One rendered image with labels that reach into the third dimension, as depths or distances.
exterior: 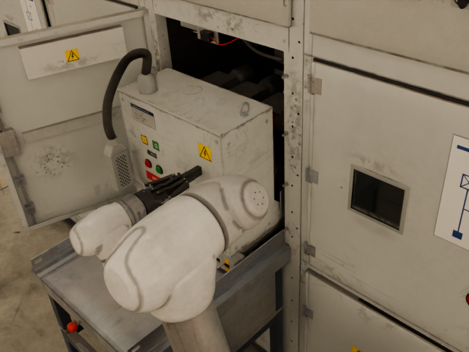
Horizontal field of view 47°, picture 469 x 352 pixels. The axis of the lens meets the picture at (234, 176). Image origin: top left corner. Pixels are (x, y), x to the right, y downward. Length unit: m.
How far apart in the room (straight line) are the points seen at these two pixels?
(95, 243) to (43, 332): 1.60
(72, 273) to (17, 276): 1.41
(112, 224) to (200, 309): 0.58
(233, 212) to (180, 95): 0.88
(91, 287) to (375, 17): 1.23
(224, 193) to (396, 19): 0.60
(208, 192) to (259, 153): 0.74
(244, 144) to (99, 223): 0.48
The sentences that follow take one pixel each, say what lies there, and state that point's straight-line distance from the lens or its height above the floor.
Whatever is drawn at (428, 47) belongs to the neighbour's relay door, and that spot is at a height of 1.69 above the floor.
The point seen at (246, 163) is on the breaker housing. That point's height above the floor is 1.25.
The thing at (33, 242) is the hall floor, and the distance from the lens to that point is 3.58.
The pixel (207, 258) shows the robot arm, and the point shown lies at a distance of 0.93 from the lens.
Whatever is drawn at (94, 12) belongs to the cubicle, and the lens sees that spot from 2.27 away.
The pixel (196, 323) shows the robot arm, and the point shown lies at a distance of 0.99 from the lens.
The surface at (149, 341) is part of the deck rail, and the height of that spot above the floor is 0.89.
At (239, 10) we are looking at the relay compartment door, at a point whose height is 1.67.
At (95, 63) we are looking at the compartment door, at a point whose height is 1.43.
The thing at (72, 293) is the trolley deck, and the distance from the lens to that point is 1.92.
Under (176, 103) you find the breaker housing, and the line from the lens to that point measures 1.72.
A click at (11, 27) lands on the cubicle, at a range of 3.05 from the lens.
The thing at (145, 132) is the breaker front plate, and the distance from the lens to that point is 1.84.
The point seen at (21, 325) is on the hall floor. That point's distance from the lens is 3.10.
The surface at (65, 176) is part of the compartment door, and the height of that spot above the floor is 1.01.
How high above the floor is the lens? 2.16
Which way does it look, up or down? 35 degrees down
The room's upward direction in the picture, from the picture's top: 4 degrees counter-clockwise
